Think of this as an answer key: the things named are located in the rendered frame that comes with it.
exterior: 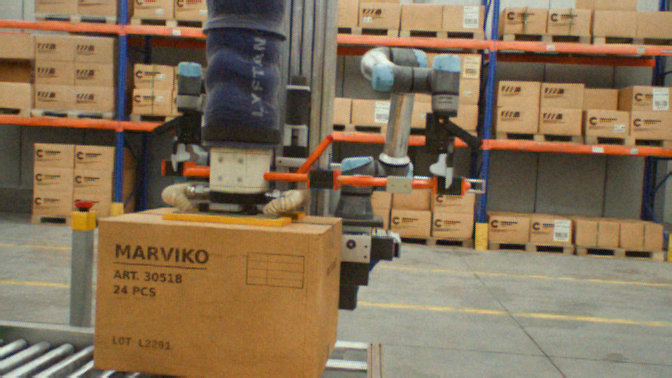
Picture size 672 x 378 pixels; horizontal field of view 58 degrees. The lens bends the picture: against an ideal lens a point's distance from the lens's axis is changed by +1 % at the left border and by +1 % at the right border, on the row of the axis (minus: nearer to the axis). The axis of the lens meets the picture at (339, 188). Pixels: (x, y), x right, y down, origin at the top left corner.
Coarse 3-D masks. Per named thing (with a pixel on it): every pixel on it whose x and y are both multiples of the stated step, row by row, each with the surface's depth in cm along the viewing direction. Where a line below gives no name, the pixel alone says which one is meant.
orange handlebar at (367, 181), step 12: (192, 168) 203; (204, 168) 203; (276, 180) 171; (288, 180) 170; (300, 180) 170; (348, 180) 167; (360, 180) 167; (372, 180) 166; (384, 180) 166; (420, 180) 165
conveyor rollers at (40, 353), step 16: (0, 352) 207; (16, 352) 214; (32, 352) 209; (48, 352) 207; (64, 352) 212; (80, 352) 209; (0, 368) 194; (16, 368) 192; (32, 368) 195; (48, 368) 193; (64, 368) 197; (80, 368) 194
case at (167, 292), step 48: (144, 240) 158; (192, 240) 156; (240, 240) 154; (288, 240) 153; (336, 240) 179; (96, 288) 160; (144, 288) 158; (192, 288) 157; (240, 288) 155; (288, 288) 153; (336, 288) 185; (96, 336) 161; (144, 336) 159; (192, 336) 157; (240, 336) 155; (288, 336) 154; (336, 336) 191
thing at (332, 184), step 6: (312, 168) 172; (312, 174) 167; (318, 174) 167; (324, 174) 166; (330, 174) 166; (336, 174) 167; (312, 180) 168; (318, 180) 168; (324, 180) 167; (330, 180) 167; (336, 180) 167; (306, 186) 168; (312, 186) 167; (318, 186) 167; (324, 186) 167; (330, 186) 166; (336, 186) 167
